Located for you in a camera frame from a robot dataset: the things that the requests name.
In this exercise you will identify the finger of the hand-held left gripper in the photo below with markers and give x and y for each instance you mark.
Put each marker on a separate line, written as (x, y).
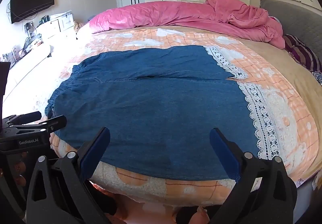
(54, 122)
(27, 117)

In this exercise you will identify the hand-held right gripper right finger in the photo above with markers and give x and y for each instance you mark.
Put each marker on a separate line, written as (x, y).
(225, 153)

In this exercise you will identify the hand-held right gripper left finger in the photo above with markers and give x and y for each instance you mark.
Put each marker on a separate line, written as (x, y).
(96, 153)

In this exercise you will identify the blue denim pants with lace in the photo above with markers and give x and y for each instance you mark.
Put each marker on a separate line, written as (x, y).
(151, 103)

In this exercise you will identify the person's left hand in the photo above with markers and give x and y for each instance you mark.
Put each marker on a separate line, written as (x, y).
(20, 167)

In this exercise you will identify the white drawer cabinet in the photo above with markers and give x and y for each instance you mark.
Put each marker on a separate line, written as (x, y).
(56, 25)

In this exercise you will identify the peach printed fleece blanket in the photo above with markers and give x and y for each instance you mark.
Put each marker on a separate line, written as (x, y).
(274, 70)

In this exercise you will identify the beige bed sheet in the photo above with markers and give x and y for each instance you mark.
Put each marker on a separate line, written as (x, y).
(299, 83)

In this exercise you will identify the blue patterned pillow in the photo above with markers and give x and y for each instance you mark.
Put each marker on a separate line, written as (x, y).
(318, 78)

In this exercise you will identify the purple striped pillow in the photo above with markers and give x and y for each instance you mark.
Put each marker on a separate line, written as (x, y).
(303, 54)

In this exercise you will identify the pink duvet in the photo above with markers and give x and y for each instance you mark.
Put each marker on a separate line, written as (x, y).
(176, 15)

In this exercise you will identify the grey padded headboard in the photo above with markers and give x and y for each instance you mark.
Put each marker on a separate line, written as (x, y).
(296, 20)

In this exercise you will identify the black wall television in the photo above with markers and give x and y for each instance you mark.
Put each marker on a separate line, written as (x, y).
(32, 1)

